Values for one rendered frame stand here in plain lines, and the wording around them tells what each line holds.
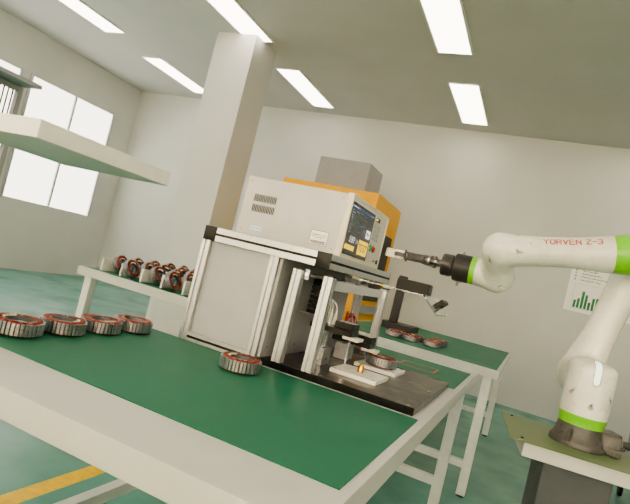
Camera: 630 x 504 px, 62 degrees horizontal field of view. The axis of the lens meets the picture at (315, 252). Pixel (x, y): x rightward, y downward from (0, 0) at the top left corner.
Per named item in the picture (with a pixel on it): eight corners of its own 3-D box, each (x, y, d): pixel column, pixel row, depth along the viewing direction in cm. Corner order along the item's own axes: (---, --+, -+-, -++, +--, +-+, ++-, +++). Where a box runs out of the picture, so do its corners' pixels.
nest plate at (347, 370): (387, 380, 169) (388, 376, 169) (375, 386, 156) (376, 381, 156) (344, 366, 175) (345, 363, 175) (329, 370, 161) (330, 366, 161)
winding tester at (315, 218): (377, 269, 204) (389, 218, 204) (339, 257, 164) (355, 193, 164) (288, 248, 219) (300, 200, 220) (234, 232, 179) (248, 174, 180)
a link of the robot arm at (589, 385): (596, 424, 160) (611, 362, 161) (611, 436, 145) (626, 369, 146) (551, 410, 164) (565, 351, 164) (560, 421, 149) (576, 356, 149)
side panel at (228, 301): (257, 362, 158) (283, 258, 159) (252, 363, 155) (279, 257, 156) (183, 337, 169) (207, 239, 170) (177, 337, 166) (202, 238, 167)
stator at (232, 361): (265, 373, 145) (269, 360, 145) (247, 378, 135) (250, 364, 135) (230, 362, 149) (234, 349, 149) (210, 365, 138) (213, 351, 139)
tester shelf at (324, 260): (388, 284, 213) (390, 273, 213) (328, 269, 150) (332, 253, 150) (291, 260, 230) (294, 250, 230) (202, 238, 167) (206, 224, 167)
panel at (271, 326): (335, 347, 217) (353, 276, 217) (259, 357, 156) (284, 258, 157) (333, 346, 217) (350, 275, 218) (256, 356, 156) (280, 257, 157)
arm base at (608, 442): (627, 452, 159) (631, 433, 159) (655, 471, 144) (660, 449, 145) (540, 429, 161) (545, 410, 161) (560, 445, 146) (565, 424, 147)
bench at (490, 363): (491, 436, 464) (511, 353, 466) (469, 503, 294) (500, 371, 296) (374, 396, 507) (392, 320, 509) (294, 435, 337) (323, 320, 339)
